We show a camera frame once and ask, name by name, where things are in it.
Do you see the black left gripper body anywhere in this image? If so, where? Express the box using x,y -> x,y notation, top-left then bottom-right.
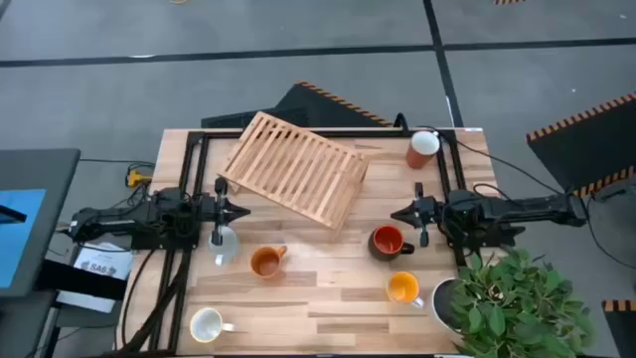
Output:
200,176 -> 232,247

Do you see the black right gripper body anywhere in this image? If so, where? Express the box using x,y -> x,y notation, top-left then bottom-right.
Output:
414,181 -> 449,249

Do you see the black mug red inside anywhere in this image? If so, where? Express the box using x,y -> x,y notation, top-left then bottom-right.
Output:
368,224 -> 416,263

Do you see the green patterned white mug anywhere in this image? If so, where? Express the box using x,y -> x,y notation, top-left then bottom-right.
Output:
207,226 -> 239,268

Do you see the orange faceted mug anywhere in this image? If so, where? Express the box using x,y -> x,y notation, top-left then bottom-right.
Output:
249,244 -> 288,280

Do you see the terracotta cup white inside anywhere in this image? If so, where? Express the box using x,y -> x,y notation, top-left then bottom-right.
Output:
404,129 -> 442,170

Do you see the yellow mug white handle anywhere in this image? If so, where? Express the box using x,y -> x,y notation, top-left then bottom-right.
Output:
386,270 -> 426,309

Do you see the red patterned white mug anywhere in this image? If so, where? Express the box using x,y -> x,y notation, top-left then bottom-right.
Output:
189,306 -> 238,344

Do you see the wooden slatted rack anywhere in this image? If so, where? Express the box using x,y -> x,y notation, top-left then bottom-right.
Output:
217,110 -> 372,232

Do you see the yellow power plug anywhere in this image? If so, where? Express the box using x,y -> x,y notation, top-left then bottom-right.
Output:
125,167 -> 153,189

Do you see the white round plant pot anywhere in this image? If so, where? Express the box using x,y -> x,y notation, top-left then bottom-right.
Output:
429,276 -> 466,333

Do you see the white printed cardboard box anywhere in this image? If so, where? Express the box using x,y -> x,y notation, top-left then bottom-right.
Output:
56,242 -> 134,315

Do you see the green leafy plant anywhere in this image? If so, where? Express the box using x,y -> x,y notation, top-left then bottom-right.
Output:
449,246 -> 597,358

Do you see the grey monitor blue screen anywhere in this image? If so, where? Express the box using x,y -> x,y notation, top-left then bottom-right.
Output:
0,147 -> 81,298

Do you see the black table cable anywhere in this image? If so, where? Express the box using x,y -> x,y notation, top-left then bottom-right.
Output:
395,112 -> 570,197

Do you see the black cable bundle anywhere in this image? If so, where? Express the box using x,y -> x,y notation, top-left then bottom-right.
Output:
118,247 -> 193,358

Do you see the thin black floor cable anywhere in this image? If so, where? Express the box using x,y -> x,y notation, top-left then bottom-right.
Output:
78,157 -> 156,173

